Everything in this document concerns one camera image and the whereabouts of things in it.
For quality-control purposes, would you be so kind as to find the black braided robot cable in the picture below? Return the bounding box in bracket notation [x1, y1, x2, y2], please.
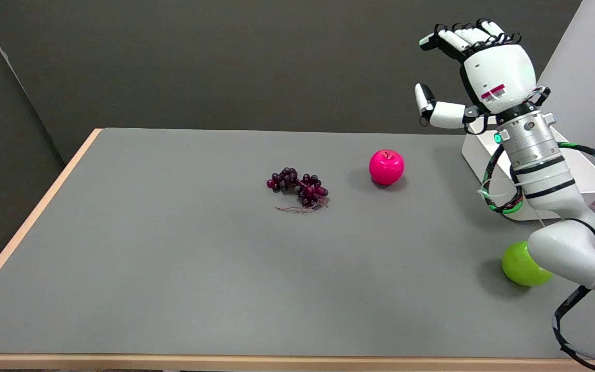
[482, 142, 595, 372]

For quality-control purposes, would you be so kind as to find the red apple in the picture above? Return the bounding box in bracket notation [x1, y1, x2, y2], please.
[369, 149, 405, 187]

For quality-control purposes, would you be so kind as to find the green apple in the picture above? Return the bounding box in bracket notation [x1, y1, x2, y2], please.
[501, 241, 553, 287]

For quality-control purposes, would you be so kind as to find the white plastic bin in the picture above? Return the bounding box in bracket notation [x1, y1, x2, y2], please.
[461, 116, 595, 222]

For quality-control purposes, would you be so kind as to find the dark purple grape bunch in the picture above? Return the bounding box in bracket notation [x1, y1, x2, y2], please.
[267, 167, 329, 213]

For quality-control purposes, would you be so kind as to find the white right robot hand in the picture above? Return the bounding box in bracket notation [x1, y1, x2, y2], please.
[415, 19, 552, 129]

